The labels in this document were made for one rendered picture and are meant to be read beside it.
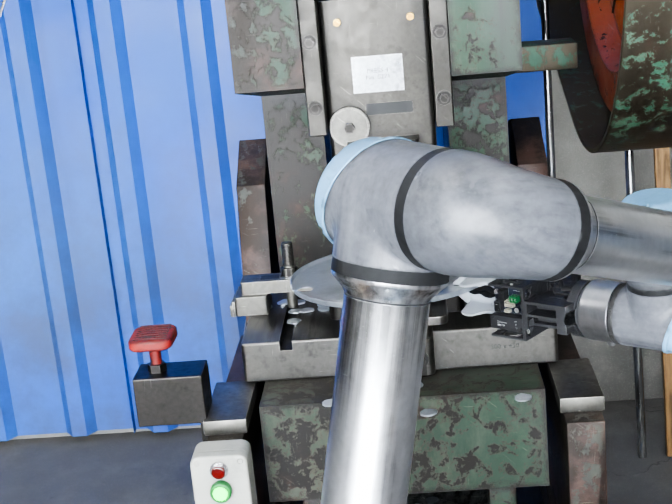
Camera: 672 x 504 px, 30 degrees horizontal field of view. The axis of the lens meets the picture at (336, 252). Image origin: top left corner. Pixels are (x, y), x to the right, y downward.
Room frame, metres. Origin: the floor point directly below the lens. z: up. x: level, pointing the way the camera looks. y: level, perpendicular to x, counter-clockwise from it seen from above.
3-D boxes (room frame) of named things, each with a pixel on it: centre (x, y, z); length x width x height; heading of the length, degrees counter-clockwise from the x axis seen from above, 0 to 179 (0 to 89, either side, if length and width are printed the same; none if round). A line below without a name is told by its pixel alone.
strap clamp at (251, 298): (1.83, 0.08, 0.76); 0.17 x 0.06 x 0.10; 86
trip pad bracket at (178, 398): (1.61, 0.24, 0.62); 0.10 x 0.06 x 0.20; 86
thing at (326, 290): (1.69, -0.08, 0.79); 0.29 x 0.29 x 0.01
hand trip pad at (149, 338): (1.61, 0.26, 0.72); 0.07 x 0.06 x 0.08; 176
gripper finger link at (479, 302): (1.57, -0.18, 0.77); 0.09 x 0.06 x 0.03; 48
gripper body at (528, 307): (1.49, -0.26, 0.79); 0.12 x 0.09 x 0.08; 48
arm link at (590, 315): (1.44, -0.32, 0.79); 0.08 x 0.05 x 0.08; 138
